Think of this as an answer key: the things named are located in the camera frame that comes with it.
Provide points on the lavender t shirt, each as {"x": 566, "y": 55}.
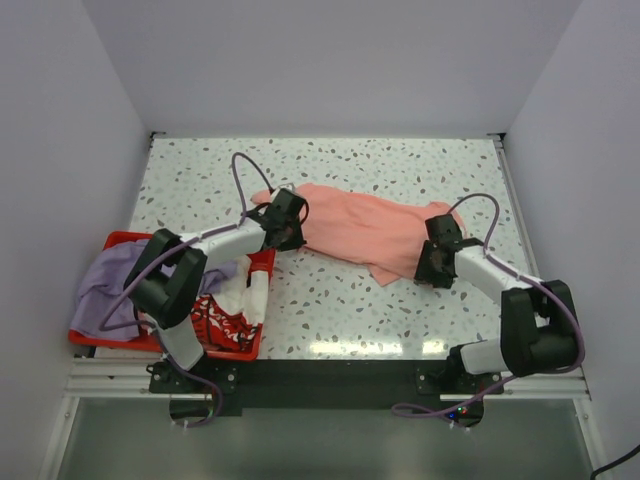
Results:
{"x": 103, "y": 284}

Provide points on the aluminium frame rail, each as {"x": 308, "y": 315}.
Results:
{"x": 136, "y": 418}

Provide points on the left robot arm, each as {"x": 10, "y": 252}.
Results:
{"x": 166, "y": 278}

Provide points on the pink t shirt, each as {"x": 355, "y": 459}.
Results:
{"x": 382, "y": 235}

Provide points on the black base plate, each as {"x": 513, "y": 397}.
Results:
{"x": 228, "y": 388}

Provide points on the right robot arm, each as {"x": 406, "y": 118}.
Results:
{"x": 539, "y": 331}

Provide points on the white red printed t shirt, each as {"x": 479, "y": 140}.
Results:
{"x": 229, "y": 324}

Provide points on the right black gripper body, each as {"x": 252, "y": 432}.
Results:
{"x": 427, "y": 272}

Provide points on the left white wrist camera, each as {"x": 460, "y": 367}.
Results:
{"x": 284, "y": 187}

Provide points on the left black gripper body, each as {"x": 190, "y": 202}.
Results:
{"x": 293, "y": 237}

